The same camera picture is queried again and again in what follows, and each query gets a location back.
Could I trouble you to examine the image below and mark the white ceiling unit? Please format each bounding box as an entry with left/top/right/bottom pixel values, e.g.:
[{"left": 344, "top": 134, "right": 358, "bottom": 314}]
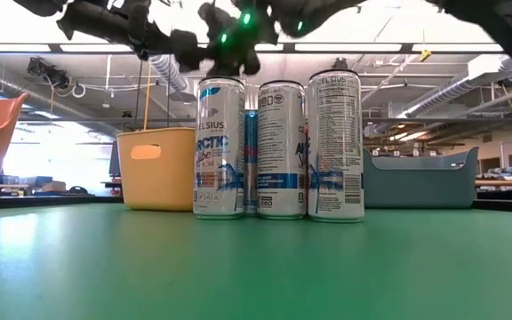
[{"left": 467, "top": 54, "right": 512, "bottom": 82}]

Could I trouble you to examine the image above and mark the blue silver Red Bull can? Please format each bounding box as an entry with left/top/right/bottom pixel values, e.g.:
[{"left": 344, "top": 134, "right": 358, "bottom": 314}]
[{"left": 243, "top": 109, "right": 260, "bottom": 216}]

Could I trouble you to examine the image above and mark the wooden workbench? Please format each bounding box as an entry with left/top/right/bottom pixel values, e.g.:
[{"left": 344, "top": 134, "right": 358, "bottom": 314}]
[{"left": 474, "top": 179, "right": 512, "bottom": 188}]

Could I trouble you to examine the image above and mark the grey ceiling duct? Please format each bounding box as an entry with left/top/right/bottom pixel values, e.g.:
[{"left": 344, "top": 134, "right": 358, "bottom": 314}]
[{"left": 0, "top": 66, "right": 122, "bottom": 137}]

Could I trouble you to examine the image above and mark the black hanging cable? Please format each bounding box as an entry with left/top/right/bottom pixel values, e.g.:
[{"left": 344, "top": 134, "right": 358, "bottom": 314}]
[{"left": 133, "top": 57, "right": 144, "bottom": 130}]

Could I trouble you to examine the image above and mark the yellow plastic bin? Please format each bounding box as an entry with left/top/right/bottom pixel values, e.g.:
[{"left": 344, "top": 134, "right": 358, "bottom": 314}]
[{"left": 116, "top": 126, "right": 197, "bottom": 212}]

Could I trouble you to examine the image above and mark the yellow hanging hook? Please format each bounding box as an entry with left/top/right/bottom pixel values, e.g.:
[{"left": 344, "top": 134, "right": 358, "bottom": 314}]
[{"left": 419, "top": 24, "right": 433, "bottom": 63}]

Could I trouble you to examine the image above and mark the dark monitor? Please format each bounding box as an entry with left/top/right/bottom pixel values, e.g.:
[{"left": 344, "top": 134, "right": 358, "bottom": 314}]
[{"left": 108, "top": 140, "right": 122, "bottom": 179}]

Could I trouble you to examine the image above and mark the black table frame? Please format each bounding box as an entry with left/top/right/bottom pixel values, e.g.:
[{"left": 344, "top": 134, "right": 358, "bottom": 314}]
[{"left": 0, "top": 195, "right": 512, "bottom": 213}]

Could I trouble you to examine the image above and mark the long ceiling light fixture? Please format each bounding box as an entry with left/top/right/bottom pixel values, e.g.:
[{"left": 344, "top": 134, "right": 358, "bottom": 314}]
[{"left": 0, "top": 42, "right": 512, "bottom": 56}]

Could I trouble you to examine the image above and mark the yellow hanging cord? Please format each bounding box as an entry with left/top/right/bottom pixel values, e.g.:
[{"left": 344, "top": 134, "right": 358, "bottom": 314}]
[{"left": 142, "top": 60, "right": 154, "bottom": 131}]

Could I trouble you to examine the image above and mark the silver flexible duct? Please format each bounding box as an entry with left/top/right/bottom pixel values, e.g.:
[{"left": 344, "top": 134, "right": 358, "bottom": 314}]
[{"left": 148, "top": 55, "right": 191, "bottom": 95}]

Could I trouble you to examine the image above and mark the cardboard box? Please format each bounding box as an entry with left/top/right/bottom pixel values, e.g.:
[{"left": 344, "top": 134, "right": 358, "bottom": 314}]
[{"left": 40, "top": 180, "right": 68, "bottom": 193}]

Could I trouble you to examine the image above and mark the white cable loop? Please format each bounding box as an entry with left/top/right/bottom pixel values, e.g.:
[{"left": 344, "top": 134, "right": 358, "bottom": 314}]
[{"left": 53, "top": 81, "right": 87, "bottom": 100}]

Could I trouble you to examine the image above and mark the white Celsius energy drink can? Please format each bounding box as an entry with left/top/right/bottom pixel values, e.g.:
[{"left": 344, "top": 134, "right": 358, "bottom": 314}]
[
  {"left": 256, "top": 79, "right": 309, "bottom": 221},
  {"left": 306, "top": 68, "right": 366, "bottom": 224},
  {"left": 193, "top": 76, "right": 247, "bottom": 221}
]

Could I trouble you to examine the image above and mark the large silver ceiling duct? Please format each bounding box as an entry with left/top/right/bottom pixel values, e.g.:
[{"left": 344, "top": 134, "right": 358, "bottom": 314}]
[{"left": 364, "top": 52, "right": 512, "bottom": 139}]

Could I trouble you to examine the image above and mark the blue-grey plastic bin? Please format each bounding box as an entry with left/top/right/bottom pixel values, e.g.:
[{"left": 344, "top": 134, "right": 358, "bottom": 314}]
[{"left": 362, "top": 146, "right": 480, "bottom": 210}]

